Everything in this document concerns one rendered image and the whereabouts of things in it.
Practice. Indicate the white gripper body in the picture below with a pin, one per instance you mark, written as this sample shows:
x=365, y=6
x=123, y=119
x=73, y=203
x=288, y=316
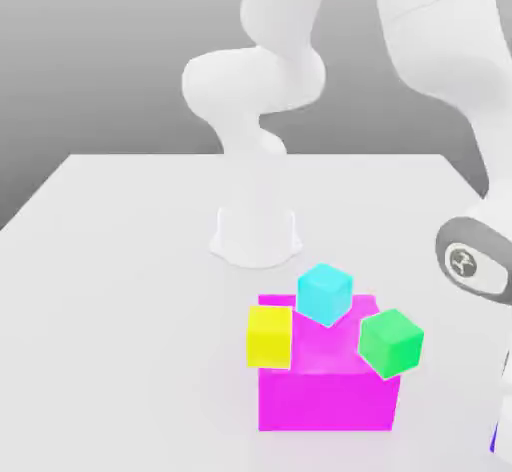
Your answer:
x=506, y=428

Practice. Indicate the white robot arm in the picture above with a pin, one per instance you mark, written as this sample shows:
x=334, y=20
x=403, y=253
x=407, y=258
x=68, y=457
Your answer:
x=280, y=72

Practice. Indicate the small green cube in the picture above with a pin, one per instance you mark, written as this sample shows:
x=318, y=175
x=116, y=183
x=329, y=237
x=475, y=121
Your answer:
x=390, y=344

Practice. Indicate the small cyan cube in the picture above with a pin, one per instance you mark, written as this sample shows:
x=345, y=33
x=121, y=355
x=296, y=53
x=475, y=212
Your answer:
x=324, y=296

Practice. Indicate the small yellow cube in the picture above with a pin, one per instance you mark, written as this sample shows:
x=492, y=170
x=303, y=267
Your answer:
x=268, y=338

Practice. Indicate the large magenta box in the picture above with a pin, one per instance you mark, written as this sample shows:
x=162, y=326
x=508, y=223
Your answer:
x=324, y=400

